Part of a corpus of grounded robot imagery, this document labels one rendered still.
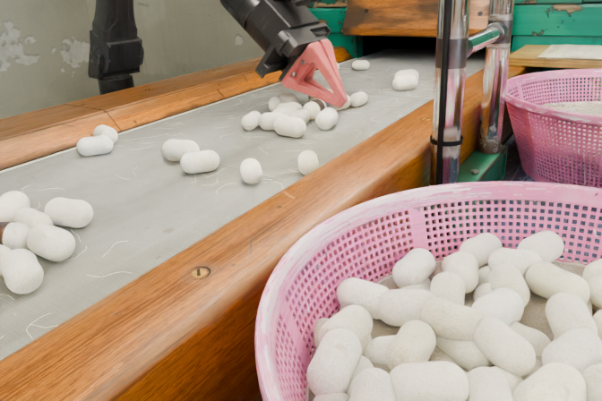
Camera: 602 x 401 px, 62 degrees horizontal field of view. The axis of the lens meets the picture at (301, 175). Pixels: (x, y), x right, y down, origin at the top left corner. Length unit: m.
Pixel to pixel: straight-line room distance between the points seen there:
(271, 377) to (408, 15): 0.84
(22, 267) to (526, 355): 0.26
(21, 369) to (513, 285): 0.23
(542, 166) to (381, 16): 0.50
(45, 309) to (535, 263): 0.27
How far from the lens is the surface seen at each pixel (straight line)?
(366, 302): 0.27
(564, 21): 0.95
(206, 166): 0.45
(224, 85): 0.77
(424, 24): 0.95
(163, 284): 0.26
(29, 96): 2.79
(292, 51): 0.59
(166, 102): 0.69
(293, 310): 0.25
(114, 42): 0.95
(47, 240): 0.34
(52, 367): 0.23
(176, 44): 2.57
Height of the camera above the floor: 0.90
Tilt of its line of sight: 21 degrees down
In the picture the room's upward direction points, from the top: 3 degrees counter-clockwise
